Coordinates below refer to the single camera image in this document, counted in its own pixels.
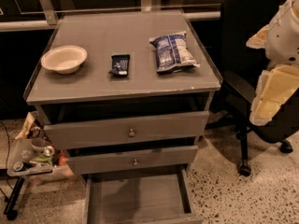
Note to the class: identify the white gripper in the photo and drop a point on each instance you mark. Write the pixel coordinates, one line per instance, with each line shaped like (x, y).
(284, 36)

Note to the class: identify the grey bottom drawer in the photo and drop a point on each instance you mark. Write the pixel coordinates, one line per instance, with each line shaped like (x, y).
(143, 196)

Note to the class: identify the grey drawer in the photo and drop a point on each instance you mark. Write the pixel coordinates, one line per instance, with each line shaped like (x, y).
(128, 130)
(143, 196)
(131, 160)

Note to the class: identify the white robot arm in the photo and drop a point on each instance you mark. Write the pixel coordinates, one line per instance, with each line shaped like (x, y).
(280, 37)

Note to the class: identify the grey top drawer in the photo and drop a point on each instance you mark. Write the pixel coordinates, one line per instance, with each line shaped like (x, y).
(128, 130)

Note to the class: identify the grey drawer cabinet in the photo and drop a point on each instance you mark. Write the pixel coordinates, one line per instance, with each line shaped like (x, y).
(92, 93)

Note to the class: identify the grey middle drawer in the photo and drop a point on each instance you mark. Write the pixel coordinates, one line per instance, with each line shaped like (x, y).
(131, 160)

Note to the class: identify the black office chair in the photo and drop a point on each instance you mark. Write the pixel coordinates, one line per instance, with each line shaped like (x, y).
(240, 67)

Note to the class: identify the blue chip bag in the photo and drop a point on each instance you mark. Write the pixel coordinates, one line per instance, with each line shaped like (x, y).
(172, 54)

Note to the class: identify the dark blue snack bar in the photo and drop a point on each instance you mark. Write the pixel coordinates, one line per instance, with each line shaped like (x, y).
(120, 65)

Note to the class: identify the white paper bowl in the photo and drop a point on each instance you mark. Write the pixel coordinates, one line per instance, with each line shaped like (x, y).
(65, 59)

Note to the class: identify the metal railing bar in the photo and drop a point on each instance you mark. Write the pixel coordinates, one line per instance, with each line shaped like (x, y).
(26, 15)

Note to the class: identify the small white cup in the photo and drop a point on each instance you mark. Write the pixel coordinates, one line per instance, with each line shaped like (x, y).
(38, 144)

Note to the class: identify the tan snack packet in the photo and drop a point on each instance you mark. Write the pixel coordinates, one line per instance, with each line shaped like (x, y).
(26, 127)

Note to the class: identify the clear plastic bin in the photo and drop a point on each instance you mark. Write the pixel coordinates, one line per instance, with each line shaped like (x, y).
(48, 165)

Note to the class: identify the silver soda can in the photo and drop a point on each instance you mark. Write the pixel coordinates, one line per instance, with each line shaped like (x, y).
(18, 166)

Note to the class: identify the black cart stand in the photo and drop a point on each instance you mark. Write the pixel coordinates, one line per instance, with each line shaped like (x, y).
(9, 211)

